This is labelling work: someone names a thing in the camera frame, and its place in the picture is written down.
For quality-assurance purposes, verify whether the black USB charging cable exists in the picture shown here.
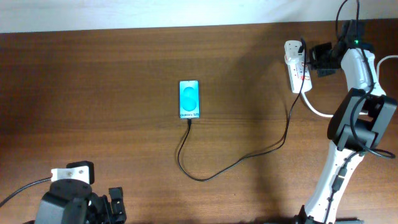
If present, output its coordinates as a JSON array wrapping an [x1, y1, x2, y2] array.
[[177, 37, 308, 182]]

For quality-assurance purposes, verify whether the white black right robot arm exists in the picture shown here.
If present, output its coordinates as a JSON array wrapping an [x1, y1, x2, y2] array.
[[294, 44, 397, 223]]

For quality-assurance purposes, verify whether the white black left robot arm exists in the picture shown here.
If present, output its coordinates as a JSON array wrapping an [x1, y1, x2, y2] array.
[[30, 179, 127, 224]]

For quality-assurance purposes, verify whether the white charger plug adapter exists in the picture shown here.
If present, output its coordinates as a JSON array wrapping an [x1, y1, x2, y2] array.
[[284, 46, 305, 65]]

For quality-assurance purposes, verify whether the white power strip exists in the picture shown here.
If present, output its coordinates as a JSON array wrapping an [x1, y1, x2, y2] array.
[[284, 40, 312, 94]]

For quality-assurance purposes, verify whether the white power strip cord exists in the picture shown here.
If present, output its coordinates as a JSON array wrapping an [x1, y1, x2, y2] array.
[[300, 55, 398, 118]]

